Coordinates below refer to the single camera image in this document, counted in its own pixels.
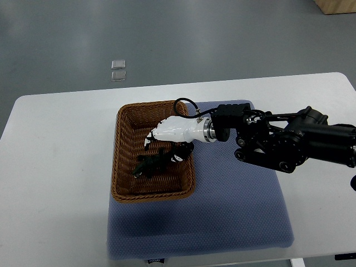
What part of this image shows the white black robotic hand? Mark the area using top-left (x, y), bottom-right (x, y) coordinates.
top-left (144, 116), bottom-right (216, 162)

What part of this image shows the dark toy crocodile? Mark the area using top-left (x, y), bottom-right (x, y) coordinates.
top-left (132, 148), bottom-right (172, 179)

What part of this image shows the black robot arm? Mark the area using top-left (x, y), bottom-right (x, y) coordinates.
top-left (210, 103), bottom-right (355, 173)

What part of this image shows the brown wicker basket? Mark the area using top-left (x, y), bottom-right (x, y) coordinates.
top-left (111, 100), bottom-right (196, 204)

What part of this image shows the lower metal floor plate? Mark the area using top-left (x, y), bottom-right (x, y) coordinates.
top-left (111, 70), bottom-right (126, 82)

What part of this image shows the metal floor plate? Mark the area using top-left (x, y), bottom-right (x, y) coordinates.
top-left (111, 60), bottom-right (126, 70)
top-left (111, 70), bottom-right (126, 82)

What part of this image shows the blue-grey fabric mat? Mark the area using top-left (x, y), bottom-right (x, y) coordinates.
top-left (106, 99), bottom-right (295, 261)

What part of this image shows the upper metal floor plate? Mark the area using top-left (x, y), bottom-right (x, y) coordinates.
top-left (111, 60), bottom-right (126, 70)

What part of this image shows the wooden box corner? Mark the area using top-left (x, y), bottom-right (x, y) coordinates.
top-left (314, 0), bottom-right (355, 14)

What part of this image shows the black table control panel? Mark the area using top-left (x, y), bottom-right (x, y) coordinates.
top-left (334, 253), bottom-right (356, 261)

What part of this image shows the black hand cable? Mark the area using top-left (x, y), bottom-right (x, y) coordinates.
top-left (172, 97), bottom-right (217, 124)

